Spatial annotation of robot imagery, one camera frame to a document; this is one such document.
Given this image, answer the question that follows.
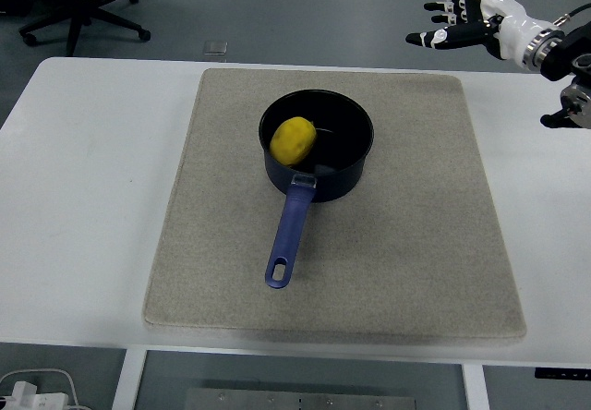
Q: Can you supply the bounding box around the grey metal plate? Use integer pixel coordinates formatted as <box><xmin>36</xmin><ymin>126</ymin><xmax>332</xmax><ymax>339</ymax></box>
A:
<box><xmin>184</xmin><ymin>387</ymin><xmax>419</xmax><ymax>410</ymax></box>

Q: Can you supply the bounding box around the white power strip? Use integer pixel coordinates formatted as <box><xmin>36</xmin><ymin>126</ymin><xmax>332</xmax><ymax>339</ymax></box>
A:
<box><xmin>0</xmin><ymin>380</ymin><xmax>70</xmax><ymax>410</ymax></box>

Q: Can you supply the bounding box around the white cable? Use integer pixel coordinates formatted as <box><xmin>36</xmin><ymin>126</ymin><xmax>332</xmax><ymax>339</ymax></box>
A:
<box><xmin>0</xmin><ymin>368</ymin><xmax>87</xmax><ymax>410</ymax></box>

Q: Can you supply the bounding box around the beige felt mat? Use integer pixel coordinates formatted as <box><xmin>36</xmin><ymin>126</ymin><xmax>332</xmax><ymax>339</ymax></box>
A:
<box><xmin>142</xmin><ymin>67</ymin><xmax>529</xmax><ymax>341</ymax></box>

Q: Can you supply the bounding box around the white table leg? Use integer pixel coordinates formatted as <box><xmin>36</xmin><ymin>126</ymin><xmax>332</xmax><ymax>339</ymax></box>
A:
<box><xmin>112</xmin><ymin>348</ymin><xmax>149</xmax><ymax>410</ymax></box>
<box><xmin>461</xmin><ymin>363</ymin><xmax>490</xmax><ymax>410</ymax></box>

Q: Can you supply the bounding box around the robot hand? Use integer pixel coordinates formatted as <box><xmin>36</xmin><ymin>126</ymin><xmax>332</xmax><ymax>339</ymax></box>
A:
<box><xmin>404</xmin><ymin>0</ymin><xmax>555</xmax><ymax>63</ymax></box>

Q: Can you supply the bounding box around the black table control panel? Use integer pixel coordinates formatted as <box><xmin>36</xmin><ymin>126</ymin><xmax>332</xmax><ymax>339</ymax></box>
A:
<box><xmin>535</xmin><ymin>368</ymin><xmax>591</xmax><ymax>380</ymax></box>

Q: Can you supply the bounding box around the blue pot with handle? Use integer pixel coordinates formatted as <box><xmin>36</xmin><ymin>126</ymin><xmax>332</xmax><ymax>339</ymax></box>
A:
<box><xmin>258</xmin><ymin>89</ymin><xmax>376</xmax><ymax>290</ymax></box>

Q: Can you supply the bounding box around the black office chair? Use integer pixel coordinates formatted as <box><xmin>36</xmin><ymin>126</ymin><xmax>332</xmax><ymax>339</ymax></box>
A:
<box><xmin>0</xmin><ymin>0</ymin><xmax>152</xmax><ymax>58</ymax></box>

